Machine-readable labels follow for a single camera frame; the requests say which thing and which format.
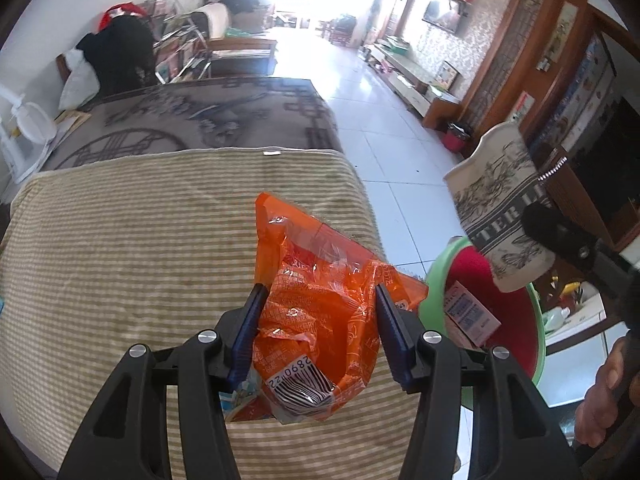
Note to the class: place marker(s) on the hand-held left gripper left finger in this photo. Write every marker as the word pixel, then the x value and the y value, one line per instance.
pixel 247 330

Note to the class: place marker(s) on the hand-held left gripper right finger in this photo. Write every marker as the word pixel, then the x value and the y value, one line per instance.
pixel 392 330

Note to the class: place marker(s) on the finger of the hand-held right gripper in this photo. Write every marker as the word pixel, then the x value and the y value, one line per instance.
pixel 560 235

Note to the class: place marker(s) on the blue snack bag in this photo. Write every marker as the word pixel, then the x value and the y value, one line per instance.
pixel 240 400

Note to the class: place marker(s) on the orange snack bag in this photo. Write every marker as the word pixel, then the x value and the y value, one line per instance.
pixel 320 310

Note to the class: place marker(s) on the patterned paper cup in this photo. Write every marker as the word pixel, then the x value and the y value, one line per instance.
pixel 490 200

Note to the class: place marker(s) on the white blue leaflet packet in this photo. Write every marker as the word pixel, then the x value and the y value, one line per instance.
pixel 470 312

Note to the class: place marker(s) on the red green plastic basin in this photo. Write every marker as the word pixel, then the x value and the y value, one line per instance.
pixel 510 310

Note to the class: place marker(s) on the red trash bin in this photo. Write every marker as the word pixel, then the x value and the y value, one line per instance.
pixel 456 139

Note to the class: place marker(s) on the person's right hand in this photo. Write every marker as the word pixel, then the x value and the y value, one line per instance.
pixel 597 400

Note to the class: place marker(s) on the yellow striped cloth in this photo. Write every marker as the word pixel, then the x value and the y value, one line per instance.
pixel 150 235

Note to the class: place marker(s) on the small framed picture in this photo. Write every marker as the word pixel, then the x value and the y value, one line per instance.
pixel 446 74

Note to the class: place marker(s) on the hanging scroll painting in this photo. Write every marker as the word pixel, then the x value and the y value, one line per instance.
pixel 564 30

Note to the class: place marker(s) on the white tv cabinet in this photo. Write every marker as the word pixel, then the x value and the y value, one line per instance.
pixel 415 82

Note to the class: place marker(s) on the grey patterned blanket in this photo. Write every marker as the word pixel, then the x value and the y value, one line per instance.
pixel 200 110

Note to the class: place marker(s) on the television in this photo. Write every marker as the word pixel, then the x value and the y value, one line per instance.
pixel 442 15

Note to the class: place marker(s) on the wooden coffee table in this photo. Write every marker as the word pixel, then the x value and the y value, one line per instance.
pixel 245 57

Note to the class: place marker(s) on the yellow book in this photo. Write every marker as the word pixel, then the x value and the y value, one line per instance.
pixel 72 121

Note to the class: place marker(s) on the white desk fan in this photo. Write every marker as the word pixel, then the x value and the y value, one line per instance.
pixel 27 140

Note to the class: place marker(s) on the metal magazine rack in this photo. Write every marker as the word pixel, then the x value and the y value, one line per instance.
pixel 180 45

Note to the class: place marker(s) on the white cloth bag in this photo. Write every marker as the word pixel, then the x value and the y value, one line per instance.
pixel 77 82

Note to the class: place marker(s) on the wooden dining set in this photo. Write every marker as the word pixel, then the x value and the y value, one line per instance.
pixel 340 30

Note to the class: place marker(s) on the black coat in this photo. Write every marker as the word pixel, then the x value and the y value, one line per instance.
pixel 122 55

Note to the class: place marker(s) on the wooden sofa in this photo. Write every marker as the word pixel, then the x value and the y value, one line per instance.
pixel 220 22

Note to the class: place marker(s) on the dark wooden chair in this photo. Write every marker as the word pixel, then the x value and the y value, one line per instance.
pixel 61 67

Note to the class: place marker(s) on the red bag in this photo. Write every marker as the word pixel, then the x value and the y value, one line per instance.
pixel 122 12

